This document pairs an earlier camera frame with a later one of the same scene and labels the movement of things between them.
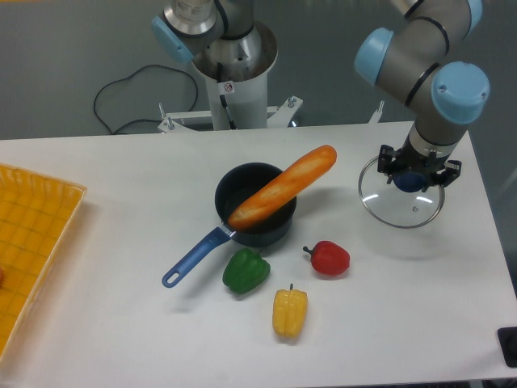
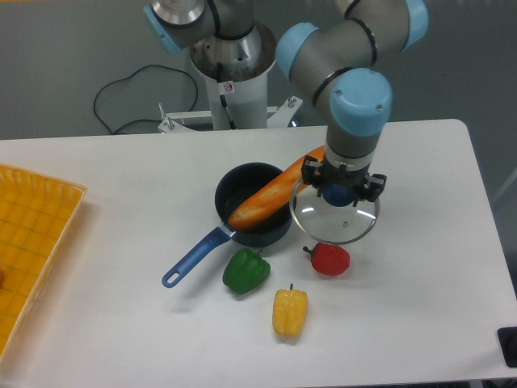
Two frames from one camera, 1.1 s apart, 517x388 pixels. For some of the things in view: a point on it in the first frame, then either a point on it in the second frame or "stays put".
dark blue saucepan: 268,229 stays put
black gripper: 408,160 -> 321,175
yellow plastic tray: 37,212 stays put
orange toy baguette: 283,190 stays put
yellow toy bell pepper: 289,312 stays put
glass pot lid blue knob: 402,204 -> 338,195
